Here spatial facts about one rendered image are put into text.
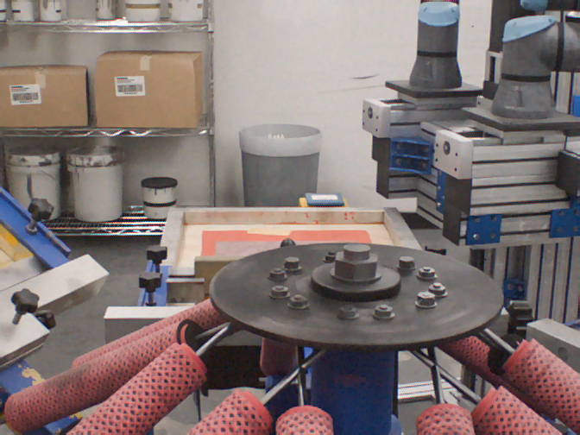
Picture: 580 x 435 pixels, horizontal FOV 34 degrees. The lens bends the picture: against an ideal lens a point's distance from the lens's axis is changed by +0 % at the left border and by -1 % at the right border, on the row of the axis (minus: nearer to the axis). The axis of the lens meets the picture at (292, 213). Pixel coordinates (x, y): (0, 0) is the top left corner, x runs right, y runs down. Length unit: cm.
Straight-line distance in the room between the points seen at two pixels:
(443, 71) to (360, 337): 192
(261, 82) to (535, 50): 335
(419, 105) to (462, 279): 173
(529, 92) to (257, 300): 145
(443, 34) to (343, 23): 279
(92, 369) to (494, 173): 139
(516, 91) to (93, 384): 146
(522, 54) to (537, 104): 12
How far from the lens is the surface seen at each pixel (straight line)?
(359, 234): 236
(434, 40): 273
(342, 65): 551
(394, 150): 270
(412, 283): 100
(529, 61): 229
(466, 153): 224
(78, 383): 111
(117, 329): 163
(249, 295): 95
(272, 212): 242
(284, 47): 547
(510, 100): 230
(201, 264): 184
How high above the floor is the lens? 165
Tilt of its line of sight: 16 degrees down
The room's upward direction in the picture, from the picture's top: 1 degrees clockwise
